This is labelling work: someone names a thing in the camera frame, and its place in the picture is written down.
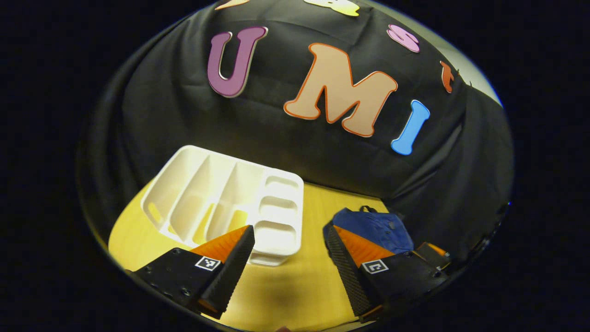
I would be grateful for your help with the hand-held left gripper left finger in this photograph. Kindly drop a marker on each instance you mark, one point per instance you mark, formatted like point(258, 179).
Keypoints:
point(230, 272)

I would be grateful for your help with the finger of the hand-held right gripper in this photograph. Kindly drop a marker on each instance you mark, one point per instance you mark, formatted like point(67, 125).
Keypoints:
point(433, 256)

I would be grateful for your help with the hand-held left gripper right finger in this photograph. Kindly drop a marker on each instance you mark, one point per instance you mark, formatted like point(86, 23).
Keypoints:
point(345, 272)

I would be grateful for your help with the blue schoolbag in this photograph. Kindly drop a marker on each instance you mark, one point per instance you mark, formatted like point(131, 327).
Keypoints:
point(378, 228)

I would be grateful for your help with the white plastic bookshelf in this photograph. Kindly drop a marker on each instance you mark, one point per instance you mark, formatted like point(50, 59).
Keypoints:
point(276, 235)

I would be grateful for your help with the black backdrop cloth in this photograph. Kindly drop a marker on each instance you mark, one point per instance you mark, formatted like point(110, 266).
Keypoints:
point(276, 138)

